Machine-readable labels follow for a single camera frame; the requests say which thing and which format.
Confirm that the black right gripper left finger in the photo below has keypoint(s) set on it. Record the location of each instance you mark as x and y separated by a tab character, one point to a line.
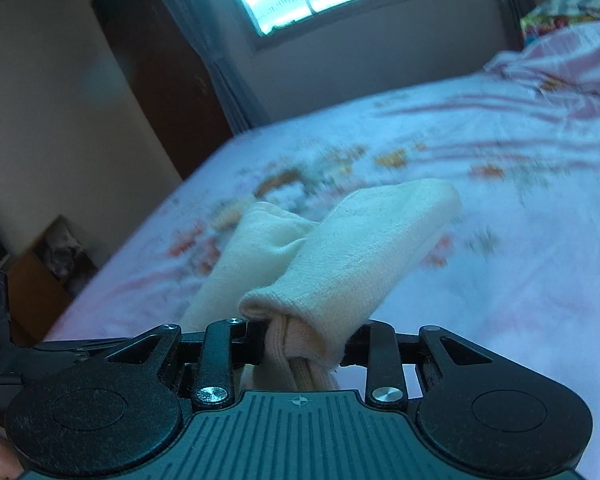
228	346

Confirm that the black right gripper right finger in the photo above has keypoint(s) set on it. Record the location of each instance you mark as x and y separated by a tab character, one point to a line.
374	346

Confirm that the cream knit sweater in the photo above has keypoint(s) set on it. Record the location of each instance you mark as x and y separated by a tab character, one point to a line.
317	283

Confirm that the small brown bedside cabinet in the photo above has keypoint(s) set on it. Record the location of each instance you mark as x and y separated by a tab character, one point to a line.
44	280

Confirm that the pink floral bed sheet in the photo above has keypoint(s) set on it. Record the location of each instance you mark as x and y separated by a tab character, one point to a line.
472	204

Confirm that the dark wooden wardrobe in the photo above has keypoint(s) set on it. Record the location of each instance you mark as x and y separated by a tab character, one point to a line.
168	79

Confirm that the grey curtain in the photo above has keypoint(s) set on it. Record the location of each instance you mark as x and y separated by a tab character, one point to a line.
199	26

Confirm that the colourful striped pillow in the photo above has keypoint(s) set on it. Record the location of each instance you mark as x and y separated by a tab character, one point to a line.
552	15

